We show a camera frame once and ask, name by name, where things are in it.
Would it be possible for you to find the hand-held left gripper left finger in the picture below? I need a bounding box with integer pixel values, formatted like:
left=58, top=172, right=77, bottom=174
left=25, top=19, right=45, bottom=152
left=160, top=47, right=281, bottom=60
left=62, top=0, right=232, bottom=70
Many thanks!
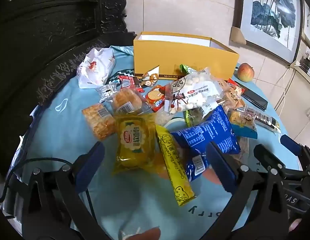
left=20, top=141, right=105, bottom=240

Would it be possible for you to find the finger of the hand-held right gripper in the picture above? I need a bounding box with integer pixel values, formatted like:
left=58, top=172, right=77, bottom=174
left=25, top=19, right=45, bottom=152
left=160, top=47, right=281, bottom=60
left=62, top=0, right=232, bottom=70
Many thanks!
left=280, top=134, right=310, bottom=162
left=253, top=144, right=304, bottom=178

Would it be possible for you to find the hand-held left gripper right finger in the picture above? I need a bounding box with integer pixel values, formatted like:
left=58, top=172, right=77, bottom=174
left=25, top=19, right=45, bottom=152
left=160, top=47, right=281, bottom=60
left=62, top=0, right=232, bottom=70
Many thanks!
left=206, top=141, right=295, bottom=240

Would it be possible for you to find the lime green clear packet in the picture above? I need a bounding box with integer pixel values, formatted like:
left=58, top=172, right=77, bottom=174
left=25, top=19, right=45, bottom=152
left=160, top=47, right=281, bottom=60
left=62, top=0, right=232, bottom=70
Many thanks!
left=183, top=110, right=210, bottom=128

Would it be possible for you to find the brown pastry packet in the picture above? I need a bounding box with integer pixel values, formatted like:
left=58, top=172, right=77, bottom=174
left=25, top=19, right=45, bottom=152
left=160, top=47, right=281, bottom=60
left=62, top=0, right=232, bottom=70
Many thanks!
left=217, top=79, right=245, bottom=110

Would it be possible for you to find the yellow cardboard box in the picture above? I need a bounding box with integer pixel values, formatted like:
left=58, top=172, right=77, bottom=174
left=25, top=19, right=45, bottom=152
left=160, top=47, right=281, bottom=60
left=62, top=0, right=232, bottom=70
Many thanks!
left=133, top=31, right=240, bottom=80

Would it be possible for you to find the person's right hand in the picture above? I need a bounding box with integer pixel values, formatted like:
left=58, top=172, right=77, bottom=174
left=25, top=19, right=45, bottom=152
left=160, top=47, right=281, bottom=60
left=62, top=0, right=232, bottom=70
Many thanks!
left=288, top=226, right=305, bottom=240

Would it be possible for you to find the dark long snack packet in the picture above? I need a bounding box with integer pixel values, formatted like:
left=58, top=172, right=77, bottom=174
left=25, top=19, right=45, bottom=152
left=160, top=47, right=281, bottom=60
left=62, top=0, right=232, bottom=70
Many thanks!
left=245, top=106, right=281, bottom=133

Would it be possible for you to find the blue edged fried snack packet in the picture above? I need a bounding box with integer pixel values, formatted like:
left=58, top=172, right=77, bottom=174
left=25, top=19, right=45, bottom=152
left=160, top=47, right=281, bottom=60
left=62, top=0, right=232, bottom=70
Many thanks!
left=228, top=110, right=258, bottom=138

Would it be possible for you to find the light blue printed tablecloth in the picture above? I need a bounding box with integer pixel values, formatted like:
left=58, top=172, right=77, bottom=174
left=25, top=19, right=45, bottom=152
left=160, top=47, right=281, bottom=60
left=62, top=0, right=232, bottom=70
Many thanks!
left=5, top=45, right=305, bottom=240

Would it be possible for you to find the yellow rice cracker stick packet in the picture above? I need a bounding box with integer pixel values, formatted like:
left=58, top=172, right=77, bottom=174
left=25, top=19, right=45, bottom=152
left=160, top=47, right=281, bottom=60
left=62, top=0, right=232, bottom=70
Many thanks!
left=155, top=124, right=196, bottom=207

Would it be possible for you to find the orange cracker packet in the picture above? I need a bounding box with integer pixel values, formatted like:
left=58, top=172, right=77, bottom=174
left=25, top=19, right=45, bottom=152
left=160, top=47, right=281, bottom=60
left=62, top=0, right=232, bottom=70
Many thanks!
left=82, top=103, right=117, bottom=140

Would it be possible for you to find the yellow bread packet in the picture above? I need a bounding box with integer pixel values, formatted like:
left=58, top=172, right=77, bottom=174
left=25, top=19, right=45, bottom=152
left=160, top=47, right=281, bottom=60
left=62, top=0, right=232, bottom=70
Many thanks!
left=112, top=114, right=158, bottom=175

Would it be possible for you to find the black smartphone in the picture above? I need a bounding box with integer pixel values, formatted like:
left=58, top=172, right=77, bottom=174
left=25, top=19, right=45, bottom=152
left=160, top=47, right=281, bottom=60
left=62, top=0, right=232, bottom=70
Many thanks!
left=241, top=86, right=268, bottom=112

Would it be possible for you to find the clear cake packet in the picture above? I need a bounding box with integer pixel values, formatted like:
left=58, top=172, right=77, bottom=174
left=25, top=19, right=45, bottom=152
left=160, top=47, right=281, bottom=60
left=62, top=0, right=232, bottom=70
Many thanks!
left=109, top=86, right=155, bottom=115

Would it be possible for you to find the small silver clear packet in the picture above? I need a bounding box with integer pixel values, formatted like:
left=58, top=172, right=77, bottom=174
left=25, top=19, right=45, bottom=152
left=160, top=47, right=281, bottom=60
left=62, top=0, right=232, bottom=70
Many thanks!
left=95, top=84, right=118, bottom=103

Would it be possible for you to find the red orange snack packet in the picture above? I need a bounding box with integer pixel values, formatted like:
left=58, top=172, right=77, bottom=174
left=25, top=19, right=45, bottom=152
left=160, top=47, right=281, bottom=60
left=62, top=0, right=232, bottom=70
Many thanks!
left=227, top=78, right=245, bottom=93

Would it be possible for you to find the clear bag of white candy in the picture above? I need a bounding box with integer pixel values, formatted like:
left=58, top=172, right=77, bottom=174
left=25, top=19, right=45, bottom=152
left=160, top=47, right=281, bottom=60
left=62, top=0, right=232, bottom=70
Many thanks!
left=163, top=67, right=224, bottom=115

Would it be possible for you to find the red apple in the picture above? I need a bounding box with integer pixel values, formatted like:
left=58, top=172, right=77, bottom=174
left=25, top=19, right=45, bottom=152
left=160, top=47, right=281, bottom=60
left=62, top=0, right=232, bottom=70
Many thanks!
left=238, top=63, right=255, bottom=82

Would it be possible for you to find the small red packet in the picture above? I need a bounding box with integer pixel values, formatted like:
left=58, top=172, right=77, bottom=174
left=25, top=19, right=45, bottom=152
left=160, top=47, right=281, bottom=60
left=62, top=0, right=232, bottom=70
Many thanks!
left=117, top=76, right=135, bottom=88

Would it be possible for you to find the red round biscuit packet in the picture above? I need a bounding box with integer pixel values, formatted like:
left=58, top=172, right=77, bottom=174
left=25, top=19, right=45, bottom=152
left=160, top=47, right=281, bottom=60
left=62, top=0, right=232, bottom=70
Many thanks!
left=145, top=84, right=168, bottom=112

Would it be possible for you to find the white plastic bag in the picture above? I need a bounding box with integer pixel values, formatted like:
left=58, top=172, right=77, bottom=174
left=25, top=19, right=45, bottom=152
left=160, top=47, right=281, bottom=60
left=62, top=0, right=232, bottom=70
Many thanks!
left=77, top=47, right=117, bottom=89

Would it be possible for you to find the small green packet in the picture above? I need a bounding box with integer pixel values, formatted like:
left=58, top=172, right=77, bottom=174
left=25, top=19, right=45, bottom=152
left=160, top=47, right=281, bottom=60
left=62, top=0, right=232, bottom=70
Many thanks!
left=179, top=64, right=196, bottom=75

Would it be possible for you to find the gold wrapped candy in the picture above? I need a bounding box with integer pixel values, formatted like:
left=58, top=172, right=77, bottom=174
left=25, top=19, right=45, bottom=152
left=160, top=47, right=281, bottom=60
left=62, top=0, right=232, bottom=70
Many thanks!
left=142, top=72, right=159, bottom=81

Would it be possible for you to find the cardboard corner protector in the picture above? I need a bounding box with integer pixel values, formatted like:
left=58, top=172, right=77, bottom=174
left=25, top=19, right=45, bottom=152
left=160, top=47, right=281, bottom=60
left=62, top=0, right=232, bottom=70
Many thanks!
left=229, top=26, right=246, bottom=44

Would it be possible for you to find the framed blue lotus painting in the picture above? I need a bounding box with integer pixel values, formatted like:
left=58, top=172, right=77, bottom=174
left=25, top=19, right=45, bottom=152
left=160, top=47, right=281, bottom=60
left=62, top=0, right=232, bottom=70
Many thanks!
left=232, top=0, right=304, bottom=64

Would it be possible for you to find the dark carved wooden furniture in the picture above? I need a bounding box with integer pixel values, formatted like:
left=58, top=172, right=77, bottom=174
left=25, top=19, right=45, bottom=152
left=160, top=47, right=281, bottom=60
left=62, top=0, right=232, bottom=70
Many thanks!
left=0, top=0, right=135, bottom=180

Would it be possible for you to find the black cable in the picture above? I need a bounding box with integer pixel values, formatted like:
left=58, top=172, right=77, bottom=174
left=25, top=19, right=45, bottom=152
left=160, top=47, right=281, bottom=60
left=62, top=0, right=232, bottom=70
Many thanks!
left=0, top=157, right=95, bottom=230

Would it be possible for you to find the white cable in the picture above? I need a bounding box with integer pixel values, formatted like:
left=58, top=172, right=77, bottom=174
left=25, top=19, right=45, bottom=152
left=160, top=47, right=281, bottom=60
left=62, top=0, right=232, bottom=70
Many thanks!
left=276, top=61, right=303, bottom=110

